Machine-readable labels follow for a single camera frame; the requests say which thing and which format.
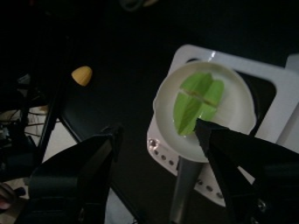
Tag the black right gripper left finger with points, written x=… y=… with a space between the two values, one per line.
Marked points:
x=66 y=180

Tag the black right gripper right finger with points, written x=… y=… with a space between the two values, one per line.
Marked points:
x=256 y=169

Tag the white toy frying pan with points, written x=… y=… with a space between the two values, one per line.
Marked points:
x=234 y=96

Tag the green toy lettuce leaf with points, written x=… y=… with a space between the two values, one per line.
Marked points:
x=194 y=105

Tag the white toy stove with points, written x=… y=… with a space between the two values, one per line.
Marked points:
x=284 y=84

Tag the yellow toy lemon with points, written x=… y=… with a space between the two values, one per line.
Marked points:
x=82 y=75

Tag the black table frame leg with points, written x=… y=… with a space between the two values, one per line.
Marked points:
x=48 y=125

